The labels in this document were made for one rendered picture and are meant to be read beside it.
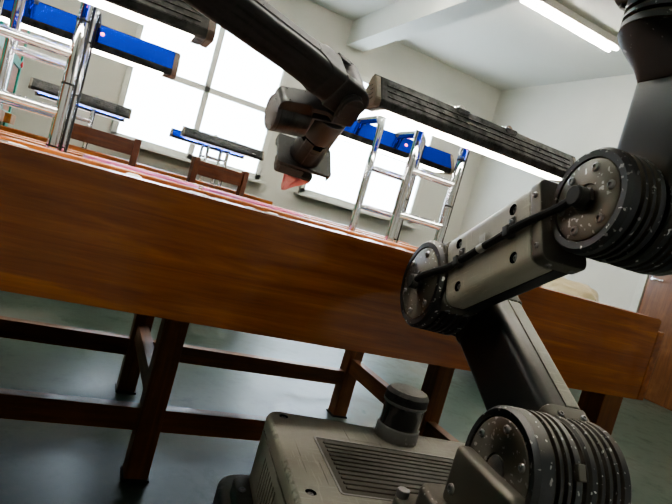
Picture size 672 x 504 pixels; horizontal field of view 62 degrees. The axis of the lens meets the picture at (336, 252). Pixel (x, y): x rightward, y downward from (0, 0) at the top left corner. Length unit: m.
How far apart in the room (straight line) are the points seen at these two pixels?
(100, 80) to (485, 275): 5.67
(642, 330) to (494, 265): 0.75
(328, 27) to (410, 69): 1.17
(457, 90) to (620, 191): 7.08
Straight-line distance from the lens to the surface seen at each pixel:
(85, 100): 4.11
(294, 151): 0.97
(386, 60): 7.09
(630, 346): 1.37
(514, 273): 0.64
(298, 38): 0.81
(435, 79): 7.43
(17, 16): 1.56
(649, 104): 0.66
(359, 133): 1.84
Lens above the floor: 0.79
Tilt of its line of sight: 4 degrees down
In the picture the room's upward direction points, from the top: 16 degrees clockwise
